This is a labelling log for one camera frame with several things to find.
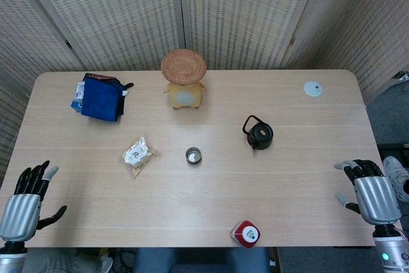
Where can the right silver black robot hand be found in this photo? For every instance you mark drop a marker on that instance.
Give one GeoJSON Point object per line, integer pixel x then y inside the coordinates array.
{"type": "Point", "coordinates": [375, 199]}

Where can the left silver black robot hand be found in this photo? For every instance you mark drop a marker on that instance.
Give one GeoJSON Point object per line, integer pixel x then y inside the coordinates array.
{"type": "Point", "coordinates": [20, 215]}

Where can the red bottle with white cap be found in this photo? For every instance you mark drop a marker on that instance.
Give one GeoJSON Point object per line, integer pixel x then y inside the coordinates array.
{"type": "Point", "coordinates": [244, 234]}

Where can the small dark green cup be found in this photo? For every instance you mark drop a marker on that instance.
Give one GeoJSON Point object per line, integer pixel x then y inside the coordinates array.
{"type": "Point", "coordinates": [193, 157]}

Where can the white round table grommet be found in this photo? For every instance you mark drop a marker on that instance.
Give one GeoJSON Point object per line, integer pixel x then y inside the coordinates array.
{"type": "Point", "coordinates": [312, 89]}

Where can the blue fabric bag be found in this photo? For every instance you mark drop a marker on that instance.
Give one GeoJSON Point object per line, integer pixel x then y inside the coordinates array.
{"type": "Point", "coordinates": [100, 100]}

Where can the light blue box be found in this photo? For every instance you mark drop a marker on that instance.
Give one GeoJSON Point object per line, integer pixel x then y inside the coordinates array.
{"type": "Point", "coordinates": [76, 106]}

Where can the black teapot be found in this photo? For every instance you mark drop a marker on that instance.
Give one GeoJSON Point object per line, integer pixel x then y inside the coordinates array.
{"type": "Point", "coordinates": [260, 137]}

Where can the grey sneaker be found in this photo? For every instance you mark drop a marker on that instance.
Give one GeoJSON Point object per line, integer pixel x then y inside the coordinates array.
{"type": "Point", "coordinates": [394, 174]}

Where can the blue padded seat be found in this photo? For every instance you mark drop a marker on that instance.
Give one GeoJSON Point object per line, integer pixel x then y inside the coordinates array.
{"type": "Point", "coordinates": [198, 260]}

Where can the woven folding screen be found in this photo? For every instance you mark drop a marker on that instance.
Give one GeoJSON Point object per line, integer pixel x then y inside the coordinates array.
{"type": "Point", "coordinates": [128, 14]}

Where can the white paper packet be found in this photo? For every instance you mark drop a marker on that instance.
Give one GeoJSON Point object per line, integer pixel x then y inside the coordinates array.
{"type": "Point", "coordinates": [80, 90]}

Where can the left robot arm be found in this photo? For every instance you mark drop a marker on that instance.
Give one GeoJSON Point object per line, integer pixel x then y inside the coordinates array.
{"type": "Point", "coordinates": [11, 260]}

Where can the brown patterned packet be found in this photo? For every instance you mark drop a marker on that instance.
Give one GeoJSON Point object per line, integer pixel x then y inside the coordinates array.
{"type": "Point", "coordinates": [100, 77]}

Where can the woven rattan round hat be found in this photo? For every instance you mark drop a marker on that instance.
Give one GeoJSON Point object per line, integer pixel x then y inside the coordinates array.
{"type": "Point", "coordinates": [183, 66]}

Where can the grey fabric under table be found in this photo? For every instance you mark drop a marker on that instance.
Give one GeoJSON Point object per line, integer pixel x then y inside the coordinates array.
{"type": "Point", "coordinates": [57, 261]}

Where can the clear snack packet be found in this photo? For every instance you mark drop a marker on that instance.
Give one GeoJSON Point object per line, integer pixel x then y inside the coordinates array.
{"type": "Point", "coordinates": [137, 154]}

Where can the yellow plush toy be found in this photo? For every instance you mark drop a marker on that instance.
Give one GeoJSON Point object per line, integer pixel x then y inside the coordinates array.
{"type": "Point", "coordinates": [183, 98]}

